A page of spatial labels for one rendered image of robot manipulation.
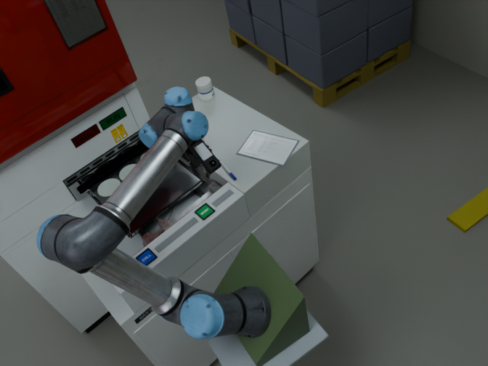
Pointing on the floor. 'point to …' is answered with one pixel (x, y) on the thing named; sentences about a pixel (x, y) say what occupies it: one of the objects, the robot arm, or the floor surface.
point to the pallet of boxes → (324, 39)
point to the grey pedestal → (232, 346)
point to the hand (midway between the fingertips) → (208, 178)
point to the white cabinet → (308, 227)
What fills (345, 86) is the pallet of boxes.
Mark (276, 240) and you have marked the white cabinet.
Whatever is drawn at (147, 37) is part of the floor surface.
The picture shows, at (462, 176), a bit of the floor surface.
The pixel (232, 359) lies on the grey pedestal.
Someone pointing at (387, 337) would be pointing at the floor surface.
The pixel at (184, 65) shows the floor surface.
